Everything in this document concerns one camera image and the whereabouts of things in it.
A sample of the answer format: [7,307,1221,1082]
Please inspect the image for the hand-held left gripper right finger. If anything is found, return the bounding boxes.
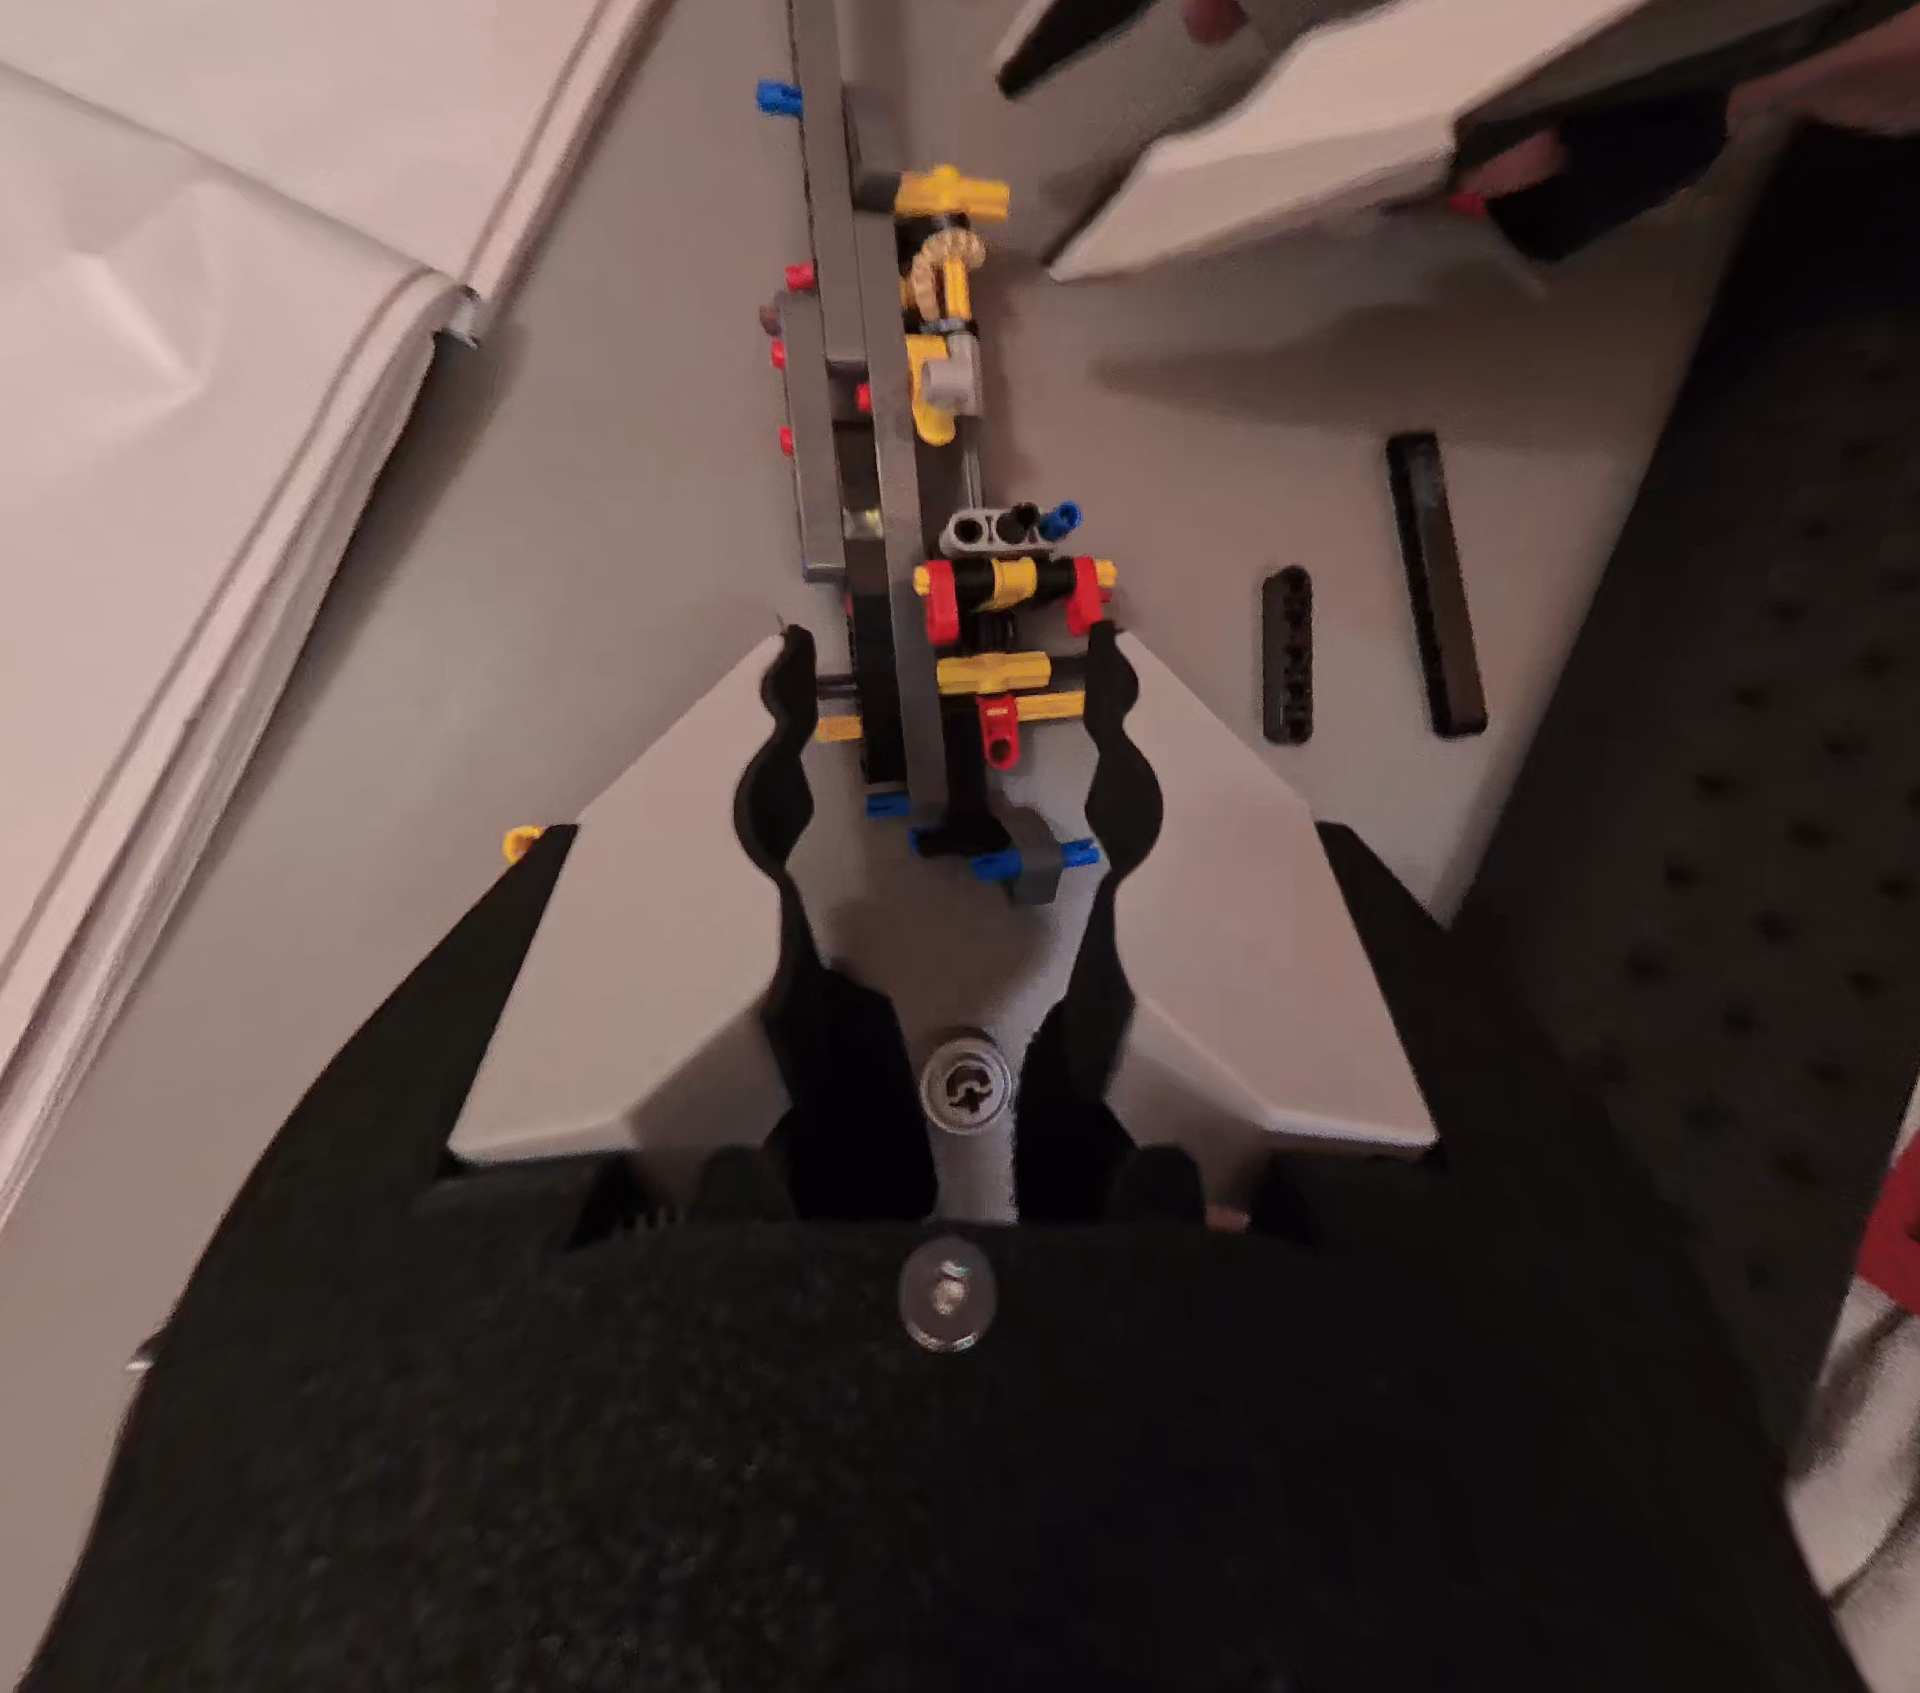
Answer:
[1082,616,1442,1152]

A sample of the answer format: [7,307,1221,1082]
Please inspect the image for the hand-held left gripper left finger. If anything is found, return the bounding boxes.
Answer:
[445,625,828,1167]

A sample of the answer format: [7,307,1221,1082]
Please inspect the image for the short black lego beam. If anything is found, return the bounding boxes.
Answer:
[1260,565,1316,746]

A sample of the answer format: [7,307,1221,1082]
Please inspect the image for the long black lego beam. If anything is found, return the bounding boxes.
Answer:
[1387,430,1490,739]

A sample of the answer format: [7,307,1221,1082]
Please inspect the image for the grey lego beam assembly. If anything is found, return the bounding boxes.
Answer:
[750,0,1120,907]

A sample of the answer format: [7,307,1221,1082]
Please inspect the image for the grey lego pulley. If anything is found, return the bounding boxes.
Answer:
[919,1032,1022,1137]

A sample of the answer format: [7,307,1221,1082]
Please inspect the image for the person's right hand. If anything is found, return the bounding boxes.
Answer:
[1454,0,1920,213]

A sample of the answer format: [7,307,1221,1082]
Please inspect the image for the black dimpled foam mat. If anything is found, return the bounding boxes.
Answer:
[1432,111,1920,1516]

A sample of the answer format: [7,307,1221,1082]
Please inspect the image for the open instruction booklet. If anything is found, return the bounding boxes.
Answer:
[0,0,774,1216]

